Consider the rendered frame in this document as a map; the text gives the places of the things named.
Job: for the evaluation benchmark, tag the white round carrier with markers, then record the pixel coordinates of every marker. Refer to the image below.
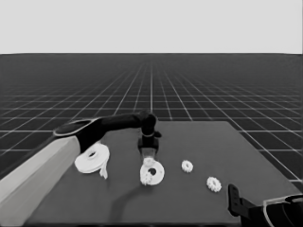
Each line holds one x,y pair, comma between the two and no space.
160,175

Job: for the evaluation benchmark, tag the small white T-shaped piece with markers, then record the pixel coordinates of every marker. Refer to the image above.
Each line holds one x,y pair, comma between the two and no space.
104,172

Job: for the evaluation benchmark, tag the large thick white disc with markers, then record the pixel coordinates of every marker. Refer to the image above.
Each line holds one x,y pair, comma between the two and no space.
91,164

